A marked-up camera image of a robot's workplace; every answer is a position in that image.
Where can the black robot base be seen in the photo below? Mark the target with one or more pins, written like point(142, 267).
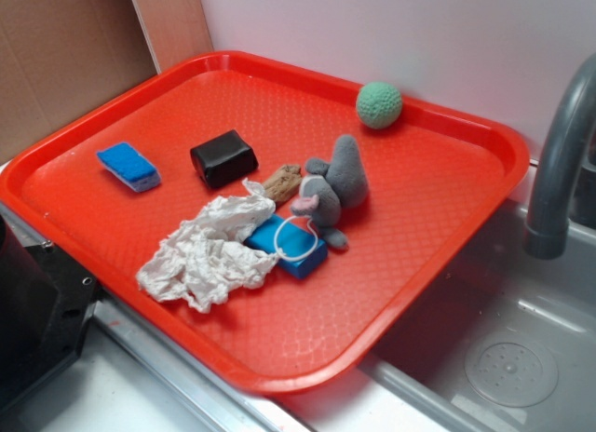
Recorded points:
point(47, 299)

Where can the blue sponge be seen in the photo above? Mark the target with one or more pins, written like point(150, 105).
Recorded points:
point(130, 167)

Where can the small brown wood piece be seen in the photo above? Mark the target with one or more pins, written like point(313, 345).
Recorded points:
point(283, 184)

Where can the grey plush mouse toy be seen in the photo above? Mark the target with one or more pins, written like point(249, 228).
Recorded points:
point(329, 188)

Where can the blue rectangular block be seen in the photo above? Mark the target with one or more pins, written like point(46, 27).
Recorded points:
point(294, 241)

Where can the red plastic tray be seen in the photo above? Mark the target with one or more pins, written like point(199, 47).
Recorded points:
point(436, 176)

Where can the black rectangular block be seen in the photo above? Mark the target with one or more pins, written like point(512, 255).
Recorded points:
point(223, 159)

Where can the crumpled white paper towel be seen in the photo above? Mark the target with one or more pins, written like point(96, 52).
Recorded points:
point(206, 258)

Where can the green textured ball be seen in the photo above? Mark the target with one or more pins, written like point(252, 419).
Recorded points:
point(378, 105)

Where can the grey plastic sink basin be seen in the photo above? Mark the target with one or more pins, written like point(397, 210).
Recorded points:
point(499, 341)

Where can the grey toy faucet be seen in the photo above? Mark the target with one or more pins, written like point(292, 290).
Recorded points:
point(564, 185)

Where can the brown cardboard panel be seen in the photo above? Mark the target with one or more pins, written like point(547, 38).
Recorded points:
point(60, 59)

